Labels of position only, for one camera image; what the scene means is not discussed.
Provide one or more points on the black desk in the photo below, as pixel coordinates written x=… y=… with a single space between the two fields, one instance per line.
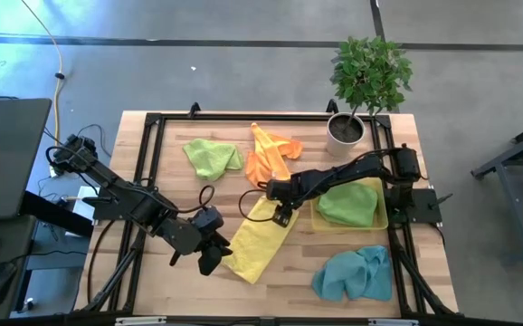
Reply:
x=53 y=213

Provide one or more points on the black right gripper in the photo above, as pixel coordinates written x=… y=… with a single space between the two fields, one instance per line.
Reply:
x=284 y=191

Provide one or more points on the translucent yellow plastic tray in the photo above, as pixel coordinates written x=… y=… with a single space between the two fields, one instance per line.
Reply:
x=381 y=217

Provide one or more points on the teal microfiber towel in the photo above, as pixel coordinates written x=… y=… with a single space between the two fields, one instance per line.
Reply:
x=356 y=276

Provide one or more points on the silver metal bracket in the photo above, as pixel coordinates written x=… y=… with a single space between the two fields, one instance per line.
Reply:
x=139 y=321
x=392 y=322

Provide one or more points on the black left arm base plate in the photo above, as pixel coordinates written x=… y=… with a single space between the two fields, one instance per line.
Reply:
x=107 y=212

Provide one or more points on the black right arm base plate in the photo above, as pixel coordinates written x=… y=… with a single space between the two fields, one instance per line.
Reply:
x=424 y=209

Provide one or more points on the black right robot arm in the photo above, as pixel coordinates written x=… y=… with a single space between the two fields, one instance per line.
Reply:
x=343 y=174

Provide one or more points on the yellow microfiber towel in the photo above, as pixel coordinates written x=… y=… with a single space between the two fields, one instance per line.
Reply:
x=257 y=244

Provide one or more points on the light green microfiber towel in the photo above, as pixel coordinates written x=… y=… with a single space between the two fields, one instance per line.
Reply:
x=212 y=158

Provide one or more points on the black aluminium table frame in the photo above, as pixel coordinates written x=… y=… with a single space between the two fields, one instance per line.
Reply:
x=266 y=117

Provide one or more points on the grey laptop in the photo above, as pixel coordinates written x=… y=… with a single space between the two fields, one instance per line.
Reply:
x=8 y=154

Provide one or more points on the orange microfiber towel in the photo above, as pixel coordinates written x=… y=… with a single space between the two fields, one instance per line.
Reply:
x=270 y=154

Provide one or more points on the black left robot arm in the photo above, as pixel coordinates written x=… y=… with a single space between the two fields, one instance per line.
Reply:
x=126 y=194

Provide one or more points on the white plant pot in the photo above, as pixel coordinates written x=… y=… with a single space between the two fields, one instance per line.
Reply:
x=345 y=136

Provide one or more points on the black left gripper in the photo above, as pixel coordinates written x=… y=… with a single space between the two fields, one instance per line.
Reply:
x=207 y=220

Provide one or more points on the dark metal cart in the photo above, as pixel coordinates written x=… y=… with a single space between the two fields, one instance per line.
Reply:
x=503 y=204

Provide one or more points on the green leafy plant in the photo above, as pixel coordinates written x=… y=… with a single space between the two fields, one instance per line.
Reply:
x=370 y=72

